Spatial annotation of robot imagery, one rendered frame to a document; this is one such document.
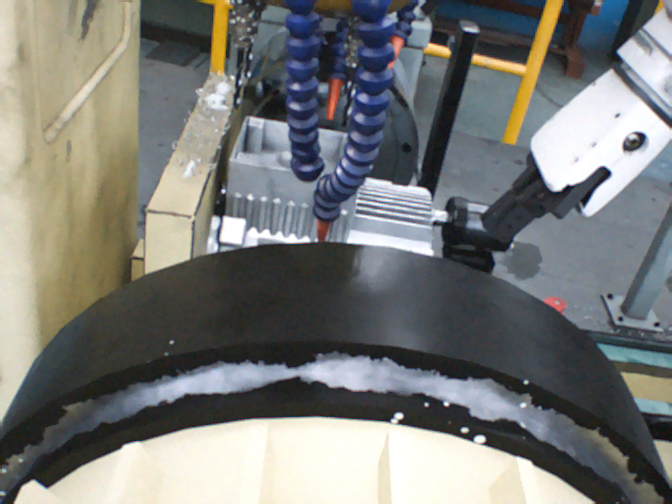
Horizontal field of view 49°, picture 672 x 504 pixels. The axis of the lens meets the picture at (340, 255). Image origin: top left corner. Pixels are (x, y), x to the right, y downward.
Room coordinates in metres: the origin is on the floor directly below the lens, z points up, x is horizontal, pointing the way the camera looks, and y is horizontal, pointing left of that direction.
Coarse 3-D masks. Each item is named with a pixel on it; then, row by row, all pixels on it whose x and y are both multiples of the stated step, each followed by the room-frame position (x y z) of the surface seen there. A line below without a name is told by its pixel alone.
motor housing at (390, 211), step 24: (360, 192) 0.64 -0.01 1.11; (384, 192) 0.65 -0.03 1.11; (408, 192) 0.66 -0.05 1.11; (360, 216) 0.60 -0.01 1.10; (384, 216) 0.61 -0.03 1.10; (408, 216) 0.61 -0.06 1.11; (432, 216) 0.62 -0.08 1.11; (288, 240) 0.58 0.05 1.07; (360, 240) 0.59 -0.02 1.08; (384, 240) 0.60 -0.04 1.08; (408, 240) 0.60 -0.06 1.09
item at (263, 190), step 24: (264, 120) 0.68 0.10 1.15; (240, 144) 0.62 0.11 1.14; (264, 144) 0.68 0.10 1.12; (288, 144) 0.68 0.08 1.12; (336, 144) 0.68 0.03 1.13; (240, 168) 0.58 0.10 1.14; (264, 168) 0.58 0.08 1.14; (288, 168) 0.59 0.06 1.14; (240, 192) 0.58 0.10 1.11; (264, 192) 0.58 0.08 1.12; (288, 192) 0.58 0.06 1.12; (312, 192) 0.59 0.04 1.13; (240, 216) 0.58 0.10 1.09; (264, 216) 0.58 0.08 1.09; (288, 216) 0.58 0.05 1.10; (312, 216) 0.58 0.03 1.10; (312, 240) 0.58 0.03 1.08; (336, 240) 0.59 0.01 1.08
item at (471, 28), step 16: (464, 32) 0.77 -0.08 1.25; (448, 48) 0.78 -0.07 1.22; (464, 48) 0.77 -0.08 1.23; (448, 64) 0.79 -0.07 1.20; (464, 64) 0.77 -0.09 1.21; (448, 80) 0.77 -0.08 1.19; (464, 80) 0.77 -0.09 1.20; (448, 96) 0.77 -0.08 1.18; (448, 112) 0.77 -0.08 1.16; (432, 128) 0.78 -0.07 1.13; (448, 128) 0.77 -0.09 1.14; (432, 144) 0.77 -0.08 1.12; (448, 144) 0.77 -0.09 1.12; (432, 160) 0.77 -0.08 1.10; (416, 176) 0.77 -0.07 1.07; (432, 176) 0.77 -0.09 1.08; (432, 192) 0.77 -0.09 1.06; (432, 224) 0.78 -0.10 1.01
